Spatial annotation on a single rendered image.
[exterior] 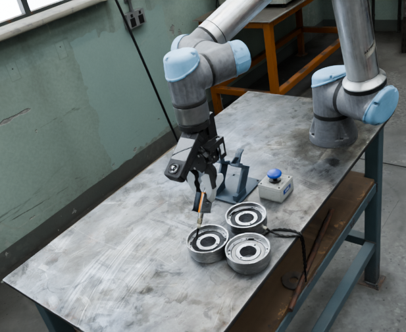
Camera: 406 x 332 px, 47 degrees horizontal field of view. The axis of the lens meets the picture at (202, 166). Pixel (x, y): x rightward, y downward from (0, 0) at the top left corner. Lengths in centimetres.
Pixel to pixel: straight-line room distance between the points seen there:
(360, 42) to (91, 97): 189
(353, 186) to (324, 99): 44
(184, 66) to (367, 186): 101
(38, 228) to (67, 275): 156
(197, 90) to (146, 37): 216
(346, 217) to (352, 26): 66
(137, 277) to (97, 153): 183
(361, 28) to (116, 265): 84
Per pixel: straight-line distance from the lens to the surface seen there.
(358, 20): 124
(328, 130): 149
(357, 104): 135
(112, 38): 292
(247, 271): 107
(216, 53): 100
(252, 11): 118
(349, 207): 166
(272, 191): 127
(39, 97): 263
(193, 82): 96
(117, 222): 135
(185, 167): 98
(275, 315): 133
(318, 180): 136
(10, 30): 244
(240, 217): 121
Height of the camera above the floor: 157
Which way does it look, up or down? 31 degrees down
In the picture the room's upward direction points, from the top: 12 degrees counter-clockwise
